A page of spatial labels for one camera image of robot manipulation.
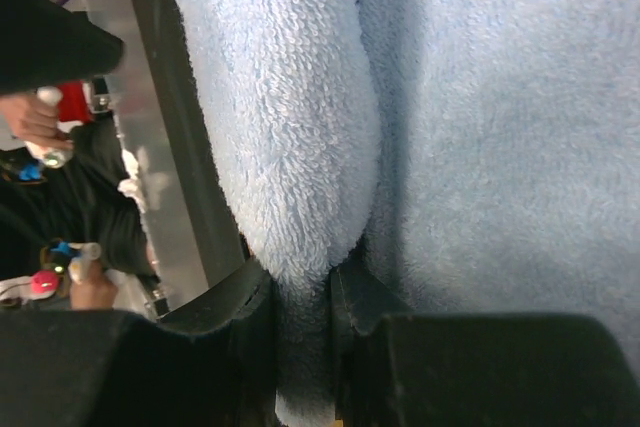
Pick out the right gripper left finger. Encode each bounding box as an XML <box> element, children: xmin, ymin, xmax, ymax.
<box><xmin>161</xmin><ymin>259</ymin><xmax>278</xmax><ymax>426</ymax></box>

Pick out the light blue towel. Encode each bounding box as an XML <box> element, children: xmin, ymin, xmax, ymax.
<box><xmin>176</xmin><ymin>0</ymin><xmax>639</xmax><ymax>426</ymax></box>

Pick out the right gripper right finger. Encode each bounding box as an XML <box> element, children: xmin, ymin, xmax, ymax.
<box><xmin>330</xmin><ymin>254</ymin><xmax>409</xmax><ymax>426</ymax></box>

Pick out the operator bare hand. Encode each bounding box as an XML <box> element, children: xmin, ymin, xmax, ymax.
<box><xmin>1</xmin><ymin>93</ymin><xmax>73</xmax><ymax>150</ymax></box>

